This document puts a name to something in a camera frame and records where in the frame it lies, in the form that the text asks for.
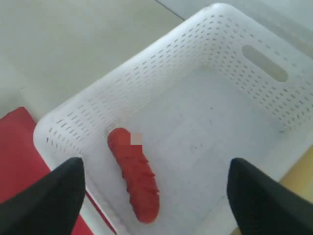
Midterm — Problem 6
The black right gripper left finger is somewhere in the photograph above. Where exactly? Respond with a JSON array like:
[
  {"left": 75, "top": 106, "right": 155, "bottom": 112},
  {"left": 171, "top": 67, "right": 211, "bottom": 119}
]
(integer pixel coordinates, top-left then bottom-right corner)
[{"left": 0, "top": 157, "right": 85, "bottom": 235}]

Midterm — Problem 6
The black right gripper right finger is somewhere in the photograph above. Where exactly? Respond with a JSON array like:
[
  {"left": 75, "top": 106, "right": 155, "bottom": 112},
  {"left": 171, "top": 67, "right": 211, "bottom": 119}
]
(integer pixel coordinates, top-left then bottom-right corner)
[{"left": 226, "top": 157, "right": 313, "bottom": 235}]

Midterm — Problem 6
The red sausage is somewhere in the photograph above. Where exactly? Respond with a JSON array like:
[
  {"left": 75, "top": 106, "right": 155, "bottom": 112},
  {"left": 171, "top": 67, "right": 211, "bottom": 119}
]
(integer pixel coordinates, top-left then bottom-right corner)
[{"left": 107, "top": 127, "right": 160, "bottom": 224}]

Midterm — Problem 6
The red tablecloth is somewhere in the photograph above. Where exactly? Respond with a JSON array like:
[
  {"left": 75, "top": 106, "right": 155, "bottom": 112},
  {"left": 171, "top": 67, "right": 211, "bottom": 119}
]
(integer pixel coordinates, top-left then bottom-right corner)
[{"left": 0, "top": 106, "right": 118, "bottom": 235}]

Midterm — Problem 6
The white perforated basket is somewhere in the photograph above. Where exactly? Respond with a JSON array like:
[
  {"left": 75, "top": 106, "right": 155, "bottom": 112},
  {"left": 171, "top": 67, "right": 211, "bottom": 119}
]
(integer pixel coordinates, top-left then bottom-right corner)
[{"left": 34, "top": 3, "right": 313, "bottom": 235}]

